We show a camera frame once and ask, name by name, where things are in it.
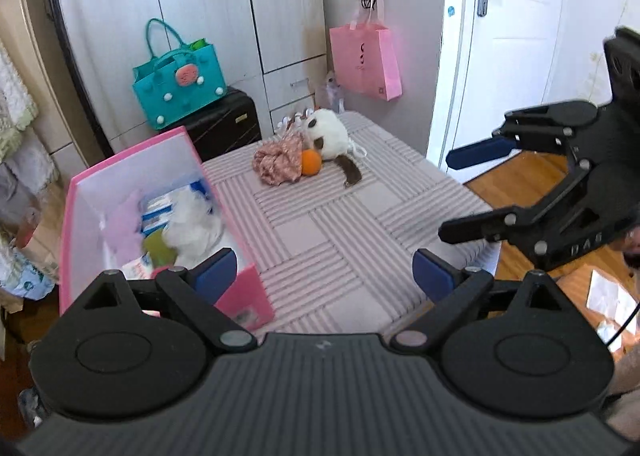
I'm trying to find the white mesh bath pouf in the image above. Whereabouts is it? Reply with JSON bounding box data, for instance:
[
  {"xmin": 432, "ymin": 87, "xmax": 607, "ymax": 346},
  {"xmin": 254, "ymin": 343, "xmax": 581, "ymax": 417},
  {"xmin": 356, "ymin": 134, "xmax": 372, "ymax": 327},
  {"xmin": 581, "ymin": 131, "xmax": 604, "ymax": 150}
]
[{"xmin": 162, "ymin": 186, "xmax": 232, "ymax": 269}]

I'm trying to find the black suitcase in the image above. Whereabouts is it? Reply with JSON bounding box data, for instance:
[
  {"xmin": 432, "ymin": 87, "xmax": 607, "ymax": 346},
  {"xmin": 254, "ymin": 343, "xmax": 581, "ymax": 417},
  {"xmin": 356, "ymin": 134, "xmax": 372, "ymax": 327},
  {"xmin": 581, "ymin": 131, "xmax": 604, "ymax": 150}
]
[{"xmin": 160, "ymin": 88, "xmax": 264, "ymax": 165}]

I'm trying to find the black cable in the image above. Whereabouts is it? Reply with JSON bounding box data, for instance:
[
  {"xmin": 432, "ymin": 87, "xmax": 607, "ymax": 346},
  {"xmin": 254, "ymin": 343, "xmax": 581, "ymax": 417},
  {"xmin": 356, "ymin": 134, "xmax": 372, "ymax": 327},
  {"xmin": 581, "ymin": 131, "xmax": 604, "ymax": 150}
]
[{"xmin": 606, "ymin": 300, "xmax": 640, "ymax": 353}]

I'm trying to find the striped tablecloth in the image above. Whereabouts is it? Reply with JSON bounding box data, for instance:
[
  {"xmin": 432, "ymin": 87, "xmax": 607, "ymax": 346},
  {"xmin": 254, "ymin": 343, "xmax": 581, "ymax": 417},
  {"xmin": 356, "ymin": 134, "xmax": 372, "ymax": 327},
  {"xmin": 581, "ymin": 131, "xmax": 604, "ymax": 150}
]
[{"xmin": 200, "ymin": 110, "xmax": 504, "ymax": 337}]

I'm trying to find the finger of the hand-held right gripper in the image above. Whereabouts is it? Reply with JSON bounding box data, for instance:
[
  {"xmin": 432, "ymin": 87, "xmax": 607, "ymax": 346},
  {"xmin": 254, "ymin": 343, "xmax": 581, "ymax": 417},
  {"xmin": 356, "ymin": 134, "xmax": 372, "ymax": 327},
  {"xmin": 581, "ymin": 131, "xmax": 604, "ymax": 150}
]
[
  {"xmin": 445, "ymin": 100, "xmax": 602, "ymax": 171},
  {"xmin": 438, "ymin": 158, "xmax": 601, "ymax": 259}
]

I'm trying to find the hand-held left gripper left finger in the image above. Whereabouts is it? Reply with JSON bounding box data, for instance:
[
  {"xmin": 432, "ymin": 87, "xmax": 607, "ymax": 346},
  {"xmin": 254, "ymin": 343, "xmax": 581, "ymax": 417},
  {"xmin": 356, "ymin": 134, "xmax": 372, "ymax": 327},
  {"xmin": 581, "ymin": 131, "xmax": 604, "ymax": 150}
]
[{"xmin": 80, "ymin": 247, "xmax": 258, "ymax": 356}]

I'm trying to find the pink shopping bag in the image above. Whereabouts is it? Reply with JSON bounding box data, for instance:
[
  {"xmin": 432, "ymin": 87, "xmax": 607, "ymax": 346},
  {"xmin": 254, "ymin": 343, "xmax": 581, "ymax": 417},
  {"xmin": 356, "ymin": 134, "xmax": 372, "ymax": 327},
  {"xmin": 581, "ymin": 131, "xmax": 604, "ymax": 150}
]
[{"xmin": 328, "ymin": 0, "xmax": 403, "ymax": 102}]

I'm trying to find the blue white tissue packet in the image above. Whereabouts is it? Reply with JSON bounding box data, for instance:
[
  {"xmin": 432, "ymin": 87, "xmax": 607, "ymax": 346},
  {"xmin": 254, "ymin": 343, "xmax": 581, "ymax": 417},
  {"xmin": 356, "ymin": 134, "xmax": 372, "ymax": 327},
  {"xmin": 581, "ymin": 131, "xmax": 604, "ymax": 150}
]
[{"xmin": 140, "ymin": 193, "xmax": 179, "ymax": 237}]

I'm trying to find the white door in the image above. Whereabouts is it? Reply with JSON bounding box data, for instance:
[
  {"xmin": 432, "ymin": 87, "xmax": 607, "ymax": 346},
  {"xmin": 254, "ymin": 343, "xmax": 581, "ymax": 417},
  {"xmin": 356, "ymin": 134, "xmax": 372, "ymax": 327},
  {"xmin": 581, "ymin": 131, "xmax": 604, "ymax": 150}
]
[{"xmin": 425, "ymin": 0, "xmax": 572, "ymax": 187}]

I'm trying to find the grey wardrobe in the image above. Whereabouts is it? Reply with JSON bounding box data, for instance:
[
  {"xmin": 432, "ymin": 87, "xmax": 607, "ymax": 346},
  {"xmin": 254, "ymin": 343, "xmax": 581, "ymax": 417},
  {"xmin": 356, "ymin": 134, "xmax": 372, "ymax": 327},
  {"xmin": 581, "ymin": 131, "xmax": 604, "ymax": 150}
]
[{"xmin": 42, "ymin": 0, "xmax": 332, "ymax": 173}]

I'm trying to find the green round plush ball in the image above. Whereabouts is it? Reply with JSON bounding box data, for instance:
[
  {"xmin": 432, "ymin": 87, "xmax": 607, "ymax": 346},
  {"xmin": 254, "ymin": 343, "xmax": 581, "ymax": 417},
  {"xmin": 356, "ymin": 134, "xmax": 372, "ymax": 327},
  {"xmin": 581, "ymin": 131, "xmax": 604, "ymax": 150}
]
[{"xmin": 142, "ymin": 231, "xmax": 177, "ymax": 269}]

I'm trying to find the white plastic packet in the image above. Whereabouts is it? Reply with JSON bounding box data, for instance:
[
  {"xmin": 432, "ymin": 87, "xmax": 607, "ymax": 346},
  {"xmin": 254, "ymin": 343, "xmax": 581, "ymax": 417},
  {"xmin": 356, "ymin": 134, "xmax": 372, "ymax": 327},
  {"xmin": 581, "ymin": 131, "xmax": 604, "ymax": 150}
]
[{"xmin": 586, "ymin": 269, "xmax": 639, "ymax": 337}]

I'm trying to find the white plush toy animal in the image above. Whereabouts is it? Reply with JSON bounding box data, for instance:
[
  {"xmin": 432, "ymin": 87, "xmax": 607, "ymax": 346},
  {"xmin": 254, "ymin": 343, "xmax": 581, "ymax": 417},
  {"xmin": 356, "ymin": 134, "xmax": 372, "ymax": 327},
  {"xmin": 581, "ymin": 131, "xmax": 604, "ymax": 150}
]
[{"xmin": 300, "ymin": 108, "xmax": 368, "ymax": 189}]

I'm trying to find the floral fabric cloth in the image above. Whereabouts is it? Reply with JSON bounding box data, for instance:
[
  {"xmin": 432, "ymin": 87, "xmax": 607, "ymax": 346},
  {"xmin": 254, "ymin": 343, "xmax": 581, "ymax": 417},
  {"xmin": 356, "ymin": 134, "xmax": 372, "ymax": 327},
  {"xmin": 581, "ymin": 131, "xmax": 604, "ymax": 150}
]
[{"xmin": 251, "ymin": 133, "xmax": 309, "ymax": 185}]

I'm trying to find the white fleece robe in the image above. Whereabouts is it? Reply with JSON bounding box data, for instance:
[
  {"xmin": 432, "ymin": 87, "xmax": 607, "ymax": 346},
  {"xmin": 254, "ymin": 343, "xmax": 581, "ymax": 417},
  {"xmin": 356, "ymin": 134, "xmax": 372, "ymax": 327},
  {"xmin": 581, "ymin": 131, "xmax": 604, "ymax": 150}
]
[{"xmin": 0, "ymin": 40, "xmax": 40, "ymax": 164}]

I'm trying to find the teal felt tote bag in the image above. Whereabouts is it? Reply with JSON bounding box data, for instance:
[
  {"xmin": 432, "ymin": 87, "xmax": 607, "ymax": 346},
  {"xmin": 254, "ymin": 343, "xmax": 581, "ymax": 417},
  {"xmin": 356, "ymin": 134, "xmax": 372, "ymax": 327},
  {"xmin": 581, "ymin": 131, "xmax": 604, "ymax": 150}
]
[{"xmin": 132, "ymin": 18, "xmax": 228, "ymax": 129}]

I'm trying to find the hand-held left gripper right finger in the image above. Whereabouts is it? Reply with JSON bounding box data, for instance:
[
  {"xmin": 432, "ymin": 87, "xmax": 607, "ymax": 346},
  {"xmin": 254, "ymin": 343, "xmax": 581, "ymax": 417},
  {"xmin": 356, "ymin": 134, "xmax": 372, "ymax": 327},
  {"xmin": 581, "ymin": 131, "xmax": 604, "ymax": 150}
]
[{"xmin": 390, "ymin": 248, "xmax": 566, "ymax": 353}]

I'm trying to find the clear plastic bag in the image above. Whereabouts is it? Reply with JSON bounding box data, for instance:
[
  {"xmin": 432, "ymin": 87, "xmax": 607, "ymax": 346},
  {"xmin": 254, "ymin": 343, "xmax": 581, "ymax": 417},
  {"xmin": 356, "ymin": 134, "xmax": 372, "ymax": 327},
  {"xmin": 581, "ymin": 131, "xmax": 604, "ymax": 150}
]
[{"xmin": 314, "ymin": 70, "xmax": 346, "ymax": 115}]

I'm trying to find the orange ball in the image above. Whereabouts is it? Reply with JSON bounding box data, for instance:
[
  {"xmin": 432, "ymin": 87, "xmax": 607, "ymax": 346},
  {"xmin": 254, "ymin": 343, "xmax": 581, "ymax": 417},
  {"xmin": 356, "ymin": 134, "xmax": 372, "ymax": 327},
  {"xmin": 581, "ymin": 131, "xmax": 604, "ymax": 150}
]
[{"xmin": 301, "ymin": 149, "xmax": 324, "ymax": 176}]

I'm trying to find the pink storage box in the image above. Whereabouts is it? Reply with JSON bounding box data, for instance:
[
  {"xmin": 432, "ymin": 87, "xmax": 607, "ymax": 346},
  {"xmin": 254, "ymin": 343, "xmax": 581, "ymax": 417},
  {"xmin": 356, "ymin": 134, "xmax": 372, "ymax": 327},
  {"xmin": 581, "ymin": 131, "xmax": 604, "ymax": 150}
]
[{"xmin": 59, "ymin": 126, "xmax": 276, "ymax": 333}]

